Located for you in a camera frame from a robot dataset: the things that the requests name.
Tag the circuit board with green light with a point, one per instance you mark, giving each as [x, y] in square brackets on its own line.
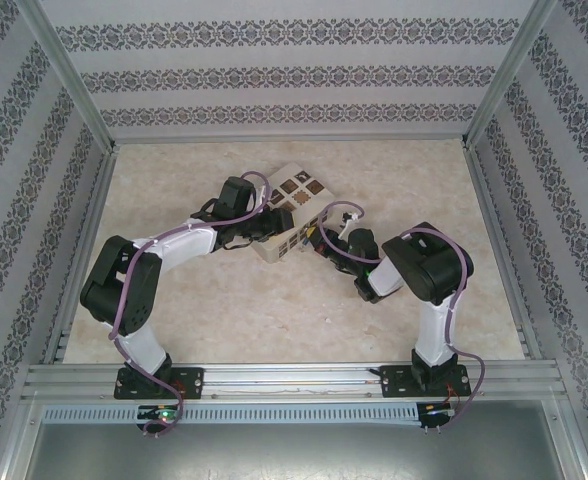
[161, 413]

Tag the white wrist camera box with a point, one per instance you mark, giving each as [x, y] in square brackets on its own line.
[265, 196]
[350, 221]

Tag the wooden box with brown cutouts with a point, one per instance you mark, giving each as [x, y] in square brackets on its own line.
[299, 200]

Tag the aluminium side rail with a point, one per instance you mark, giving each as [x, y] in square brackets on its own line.
[499, 250]
[81, 260]

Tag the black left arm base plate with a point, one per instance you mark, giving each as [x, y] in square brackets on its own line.
[189, 382]

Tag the small circuit board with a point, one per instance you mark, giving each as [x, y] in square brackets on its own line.
[436, 410]

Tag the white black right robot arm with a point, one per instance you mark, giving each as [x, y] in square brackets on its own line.
[436, 335]

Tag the grey metal sheet panel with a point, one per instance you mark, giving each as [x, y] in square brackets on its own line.
[294, 452]

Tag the aluminium frame post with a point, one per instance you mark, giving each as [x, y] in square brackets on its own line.
[71, 75]
[506, 75]

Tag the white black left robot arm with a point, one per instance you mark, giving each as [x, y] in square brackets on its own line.
[144, 350]

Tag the aluminium mounting rail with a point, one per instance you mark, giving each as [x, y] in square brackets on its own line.
[284, 375]

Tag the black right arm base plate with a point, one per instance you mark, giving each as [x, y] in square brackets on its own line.
[394, 380]

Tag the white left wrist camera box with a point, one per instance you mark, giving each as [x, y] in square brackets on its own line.
[265, 196]

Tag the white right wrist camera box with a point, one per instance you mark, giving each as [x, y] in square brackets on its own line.
[350, 221]

